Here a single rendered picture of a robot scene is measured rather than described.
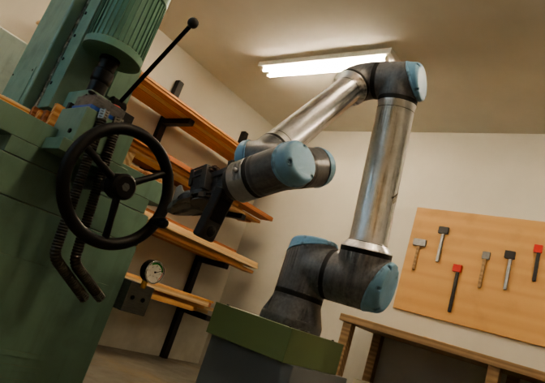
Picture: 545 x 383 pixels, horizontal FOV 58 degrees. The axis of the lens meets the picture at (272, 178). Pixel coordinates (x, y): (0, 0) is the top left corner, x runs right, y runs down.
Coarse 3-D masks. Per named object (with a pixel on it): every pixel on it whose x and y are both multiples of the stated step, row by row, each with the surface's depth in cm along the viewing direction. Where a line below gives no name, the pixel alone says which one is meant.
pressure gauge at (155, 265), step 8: (144, 264) 132; (152, 264) 132; (160, 264) 134; (144, 272) 130; (152, 272) 132; (160, 272) 134; (144, 280) 132; (152, 280) 132; (160, 280) 134; (144, 288) 133
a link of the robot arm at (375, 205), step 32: (384, 64) 147; (416, 64) 142; (384, 96) 144; (416, 96) 142; (384, 128) 141; (384, 160) 140; (384, 192) 139; (352, 224) 143; (384, 224) 138; (352, 256) 136; (384, 256) 136; (352, 288) 134; (384, 288) 133
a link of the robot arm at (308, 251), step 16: (304, 240) 146; (320, 240) 146; (288, 256) 148; (304, 256) 144; (320, 256) 143; (288, 272) 145; (304, 272) 143; (320, 272) 140; (288, 288) 143; (304, 288) 142; (320, 288) 140
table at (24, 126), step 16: (0, 112) 108; (16, 112) 110; (0, 128) 108; (16, 128) 111; (32, 128) 113; (48, 128) 116; (48, 144) 113; (64, 144) 109; (80, 160) 113; (144, 192) 136; (160, 192) 140
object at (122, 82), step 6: (120, 72) 165; (114, 78) 164; (120, 78) 165; (126, 78) 167; (132, 78) 169; (138, 78) 170; (114, 84) 164; (120, 84) 166; (126, 84) 167; (132, 84) 169; (108, 90) 163; (114, 90) 164; (120, 90) 166; (126, 90) 167; (108, 96) 163; (114, 96) 164; (120, 96) 166; (126, 102) 168
